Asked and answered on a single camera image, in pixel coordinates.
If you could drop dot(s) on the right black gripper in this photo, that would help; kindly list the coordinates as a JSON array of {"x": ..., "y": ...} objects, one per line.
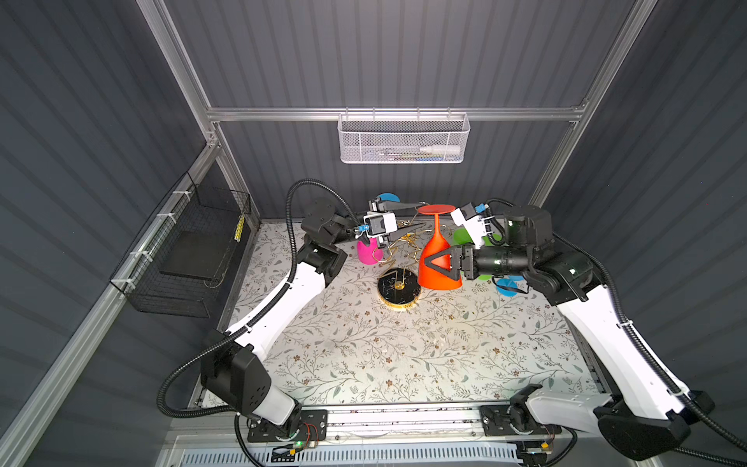
[{"x": 467, "y": 263}]

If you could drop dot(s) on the green wine glass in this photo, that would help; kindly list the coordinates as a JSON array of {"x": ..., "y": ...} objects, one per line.
[
  {"x": 488, "y": 259},
  {"x": 461, "y": 236}
]

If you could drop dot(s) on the red wine glass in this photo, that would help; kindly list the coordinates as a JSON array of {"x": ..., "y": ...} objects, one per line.
[{"x": 436, "y": 244}]

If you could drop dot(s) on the pink wine glass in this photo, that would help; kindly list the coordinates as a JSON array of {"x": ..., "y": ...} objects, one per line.
[{"x": 369, "y": 254}]

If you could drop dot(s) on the blue wine glass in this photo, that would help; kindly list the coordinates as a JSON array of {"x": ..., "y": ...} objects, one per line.
[
  {"x": 506, "y": 287},
  {"x": 388, "y": 197}
]

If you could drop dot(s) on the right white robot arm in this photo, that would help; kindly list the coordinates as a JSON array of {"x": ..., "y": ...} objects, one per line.
[{"x": 645, "y": 410}]

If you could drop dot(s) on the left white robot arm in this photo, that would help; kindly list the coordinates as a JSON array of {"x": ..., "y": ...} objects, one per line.
[{"x": 235, "y": 373}]

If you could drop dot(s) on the white marker in basket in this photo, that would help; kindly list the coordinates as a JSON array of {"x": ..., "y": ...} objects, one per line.
[{"x": 442, "y": 151}]

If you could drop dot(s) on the floral table mat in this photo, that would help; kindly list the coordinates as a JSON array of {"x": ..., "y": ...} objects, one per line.
[{"x": 471, "y": 344}]

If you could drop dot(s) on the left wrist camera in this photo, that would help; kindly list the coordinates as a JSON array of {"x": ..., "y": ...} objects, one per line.
[{"x": 380, "y": 224}]

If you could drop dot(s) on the gold wire glass rack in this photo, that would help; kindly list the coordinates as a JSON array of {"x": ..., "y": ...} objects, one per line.
[{"x": 397, "y": 286}]

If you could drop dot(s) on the white mesh wall basket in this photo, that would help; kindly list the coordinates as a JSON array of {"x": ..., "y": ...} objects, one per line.
[{"x": 391, "y": 139}]

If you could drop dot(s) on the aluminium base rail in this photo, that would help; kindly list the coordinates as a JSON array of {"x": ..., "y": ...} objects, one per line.
[{"x": 417, "y": 434}]

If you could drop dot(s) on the black wire wall basket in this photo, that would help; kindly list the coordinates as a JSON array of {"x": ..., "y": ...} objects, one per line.
[{"x": 186, "y": 261}]

